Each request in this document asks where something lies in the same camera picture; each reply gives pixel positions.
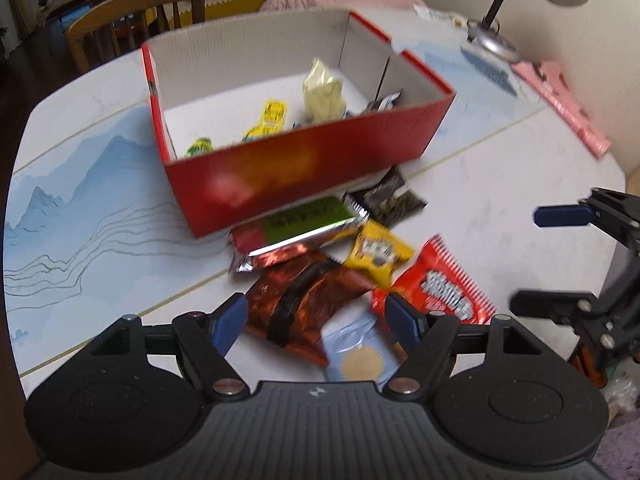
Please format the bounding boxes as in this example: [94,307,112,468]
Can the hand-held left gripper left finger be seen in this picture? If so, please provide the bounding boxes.
[87,293,250,402]

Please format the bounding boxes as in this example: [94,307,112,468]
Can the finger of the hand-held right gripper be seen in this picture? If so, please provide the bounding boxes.
[533,186,640,263]
[509,287,632,377]

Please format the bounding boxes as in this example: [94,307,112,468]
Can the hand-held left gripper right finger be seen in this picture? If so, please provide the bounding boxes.
[382,291,548,401]

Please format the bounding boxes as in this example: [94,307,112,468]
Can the red snack packet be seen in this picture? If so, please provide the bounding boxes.
[371,234,497,327]

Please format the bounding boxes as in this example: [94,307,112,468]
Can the light blue snack packet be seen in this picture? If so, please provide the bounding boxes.
[320,309,412,392]

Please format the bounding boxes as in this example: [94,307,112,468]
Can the small yellow cookie packet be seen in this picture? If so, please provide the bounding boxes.
[344,219,417,292]

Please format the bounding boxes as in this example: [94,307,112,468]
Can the brown foil snack packet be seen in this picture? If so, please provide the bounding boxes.
[244,249,377,367]

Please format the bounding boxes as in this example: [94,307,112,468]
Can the green red snack bar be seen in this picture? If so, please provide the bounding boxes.
[230,196,372,274]

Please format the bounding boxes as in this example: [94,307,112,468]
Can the red cardboard box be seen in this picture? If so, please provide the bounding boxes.
[141,9,457,238]

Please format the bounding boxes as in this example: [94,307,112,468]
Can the green yellow candy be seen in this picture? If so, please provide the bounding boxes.
[186,136,214,159]

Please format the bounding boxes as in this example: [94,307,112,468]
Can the long yellow snack packet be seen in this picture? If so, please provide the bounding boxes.
[241,100,289,144]

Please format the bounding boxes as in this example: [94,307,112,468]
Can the silver black snack packet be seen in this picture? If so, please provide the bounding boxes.
[361,90,404,114]

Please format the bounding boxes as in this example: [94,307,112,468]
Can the cream snack packet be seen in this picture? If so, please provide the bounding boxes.
[301,57,347,124]

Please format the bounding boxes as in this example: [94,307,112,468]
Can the clear plastic bag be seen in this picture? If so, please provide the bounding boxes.
[601,360,640,414]

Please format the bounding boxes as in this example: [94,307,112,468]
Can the pink plastic bag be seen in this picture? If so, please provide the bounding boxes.
[511,59,613,159]

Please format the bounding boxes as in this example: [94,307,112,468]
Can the blue mountain print table mat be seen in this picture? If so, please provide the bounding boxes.
[2,35,551,378]

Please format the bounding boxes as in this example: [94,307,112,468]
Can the wooden chair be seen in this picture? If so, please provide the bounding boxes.
[65,0,207,74]

